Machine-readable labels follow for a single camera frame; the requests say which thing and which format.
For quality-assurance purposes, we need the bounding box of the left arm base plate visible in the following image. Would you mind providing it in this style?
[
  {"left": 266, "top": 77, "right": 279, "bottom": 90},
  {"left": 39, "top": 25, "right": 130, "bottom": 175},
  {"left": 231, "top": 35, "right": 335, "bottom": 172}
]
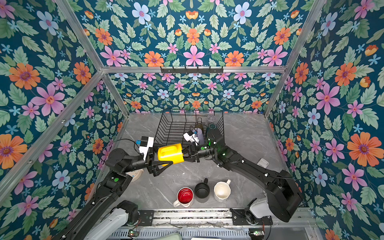
[{"left": 137, "top": 210, "right": 155, "bottom": 227}]

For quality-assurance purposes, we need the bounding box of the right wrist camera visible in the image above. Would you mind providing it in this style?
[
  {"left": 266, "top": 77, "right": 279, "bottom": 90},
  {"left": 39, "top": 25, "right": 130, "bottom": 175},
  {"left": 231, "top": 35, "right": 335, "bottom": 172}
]
[{"left": 183, "top": 131, "right": 200, "bottom": 146}]

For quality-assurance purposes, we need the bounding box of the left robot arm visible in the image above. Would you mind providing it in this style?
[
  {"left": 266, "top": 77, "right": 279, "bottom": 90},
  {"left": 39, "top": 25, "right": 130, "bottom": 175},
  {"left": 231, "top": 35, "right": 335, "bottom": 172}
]
[{"left": 54, "top": 148, "right": 173, "bottom": 240}]

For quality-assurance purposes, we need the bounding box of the yellow mug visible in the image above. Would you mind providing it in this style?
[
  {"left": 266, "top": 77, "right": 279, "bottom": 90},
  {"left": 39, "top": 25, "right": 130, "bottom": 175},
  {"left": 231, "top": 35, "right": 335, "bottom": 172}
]
[{"left": 158, "top": 144, "right": 184, "bottom": 164}]

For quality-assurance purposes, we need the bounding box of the white cream mug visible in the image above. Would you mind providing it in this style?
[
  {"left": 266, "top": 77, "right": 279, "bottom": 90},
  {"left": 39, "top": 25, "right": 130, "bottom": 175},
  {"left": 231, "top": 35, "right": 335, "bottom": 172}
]
[{"left": 214, "top": 180, "right": 231, "bottom": 203}]

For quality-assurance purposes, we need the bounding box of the olive glass cup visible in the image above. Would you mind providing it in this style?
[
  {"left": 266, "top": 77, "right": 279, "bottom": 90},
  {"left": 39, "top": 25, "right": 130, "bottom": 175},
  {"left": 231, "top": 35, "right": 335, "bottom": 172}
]
[{"left": 195, "top": 118, "right": 204, "bottom": 131}]

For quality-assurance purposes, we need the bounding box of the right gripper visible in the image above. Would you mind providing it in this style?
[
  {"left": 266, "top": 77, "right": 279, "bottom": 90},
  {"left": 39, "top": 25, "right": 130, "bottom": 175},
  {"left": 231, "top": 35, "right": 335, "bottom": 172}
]
[{"left": 176, "top": 143, "right": 219, "bottom": 164}]

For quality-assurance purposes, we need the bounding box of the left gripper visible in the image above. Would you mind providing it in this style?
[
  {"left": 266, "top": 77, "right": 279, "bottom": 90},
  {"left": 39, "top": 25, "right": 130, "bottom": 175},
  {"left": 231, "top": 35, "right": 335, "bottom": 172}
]
[{"left": 121, "top": 142, "right": 173, "bottom": 179}]

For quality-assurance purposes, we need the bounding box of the lilac plastic cup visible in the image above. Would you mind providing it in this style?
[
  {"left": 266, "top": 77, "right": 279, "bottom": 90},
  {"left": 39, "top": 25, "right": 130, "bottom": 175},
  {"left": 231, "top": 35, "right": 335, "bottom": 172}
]
[{"left": 193, "top": 128, "right": 205, "bottom": 145}]

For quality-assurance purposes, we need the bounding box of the dark green mug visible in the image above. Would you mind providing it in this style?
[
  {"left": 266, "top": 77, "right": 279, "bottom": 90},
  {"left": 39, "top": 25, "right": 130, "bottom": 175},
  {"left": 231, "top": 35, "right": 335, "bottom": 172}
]
[{"left": 208, "top": 123, "right": 218, "bottom": 130}]

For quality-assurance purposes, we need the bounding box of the pink alarm clock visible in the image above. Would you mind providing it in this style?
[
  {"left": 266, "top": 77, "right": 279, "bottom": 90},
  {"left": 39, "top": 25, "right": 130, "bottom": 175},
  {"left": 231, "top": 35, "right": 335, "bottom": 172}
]
[{"left": 126, "top": 169, "right": 144, "bottom": 183}]

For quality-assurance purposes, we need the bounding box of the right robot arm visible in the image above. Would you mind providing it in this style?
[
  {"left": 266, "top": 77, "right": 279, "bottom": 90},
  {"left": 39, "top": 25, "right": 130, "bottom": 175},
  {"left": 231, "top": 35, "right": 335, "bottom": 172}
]
[{"left": 183, "top": 129, "right": 303, "bottom": 223}]

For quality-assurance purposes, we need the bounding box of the clear plastic cup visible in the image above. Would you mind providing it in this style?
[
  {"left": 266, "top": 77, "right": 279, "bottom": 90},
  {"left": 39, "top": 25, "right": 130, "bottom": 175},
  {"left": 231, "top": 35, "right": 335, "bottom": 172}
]
[{"left": 206, "top": 114, "right": 216, "bottom": 126}]

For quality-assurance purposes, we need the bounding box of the white remote control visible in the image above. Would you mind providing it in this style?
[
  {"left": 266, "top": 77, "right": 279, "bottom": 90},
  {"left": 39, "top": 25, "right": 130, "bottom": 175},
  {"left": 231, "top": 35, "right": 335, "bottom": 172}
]
[{"left": 257, "top": 158, "right": 269, "bottom": 169}]

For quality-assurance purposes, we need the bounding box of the black mug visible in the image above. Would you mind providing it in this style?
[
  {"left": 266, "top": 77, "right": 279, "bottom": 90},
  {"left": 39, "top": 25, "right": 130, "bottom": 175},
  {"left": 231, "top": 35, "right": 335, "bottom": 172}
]
[{"left": 195, "top": 178, "right": 210, "bottom": 199}]

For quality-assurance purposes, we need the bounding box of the black wire dish rack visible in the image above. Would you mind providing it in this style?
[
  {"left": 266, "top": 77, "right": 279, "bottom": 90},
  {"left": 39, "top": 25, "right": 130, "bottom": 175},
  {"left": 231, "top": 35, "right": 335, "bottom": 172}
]
[{"left": 155, "top": 109, "right": 225, "bottom": 148}]

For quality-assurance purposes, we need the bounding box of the black hook rail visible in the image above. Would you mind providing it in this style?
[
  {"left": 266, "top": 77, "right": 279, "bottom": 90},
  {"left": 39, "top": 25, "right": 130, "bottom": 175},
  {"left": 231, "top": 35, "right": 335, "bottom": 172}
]
[{"left": 160, "top": 67, "right": 224, "bottom": 74}]

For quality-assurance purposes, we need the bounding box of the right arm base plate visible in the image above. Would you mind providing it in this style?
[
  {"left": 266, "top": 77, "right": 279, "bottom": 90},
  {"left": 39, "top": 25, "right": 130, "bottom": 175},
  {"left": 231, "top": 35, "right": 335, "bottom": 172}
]
[{"left": 230, "top": 208, "right": 273, "bottom": 226}]

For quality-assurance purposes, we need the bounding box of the red and white mug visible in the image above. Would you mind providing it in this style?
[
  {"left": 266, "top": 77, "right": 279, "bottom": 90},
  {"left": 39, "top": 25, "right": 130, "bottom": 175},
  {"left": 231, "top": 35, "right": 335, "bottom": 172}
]
[{"left": 173, "top": 187, "right": 195, "bottom": 208}]

